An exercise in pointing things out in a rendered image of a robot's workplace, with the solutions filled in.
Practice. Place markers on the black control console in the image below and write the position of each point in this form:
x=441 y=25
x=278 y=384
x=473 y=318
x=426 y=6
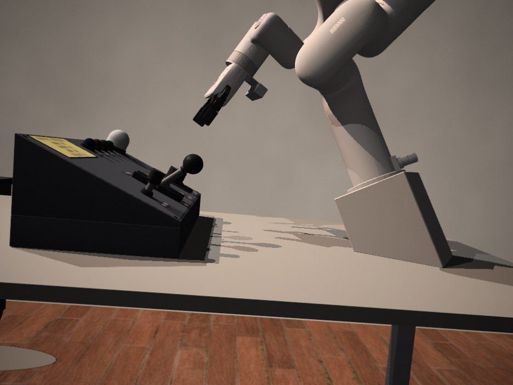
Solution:
x=73 y=195

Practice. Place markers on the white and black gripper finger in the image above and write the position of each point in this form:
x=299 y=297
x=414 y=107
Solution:
x=210 y=111
x=199 y=112

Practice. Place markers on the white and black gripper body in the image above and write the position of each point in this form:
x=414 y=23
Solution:
x=233 y=76

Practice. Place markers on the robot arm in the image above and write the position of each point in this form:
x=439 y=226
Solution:
x=324 y=62

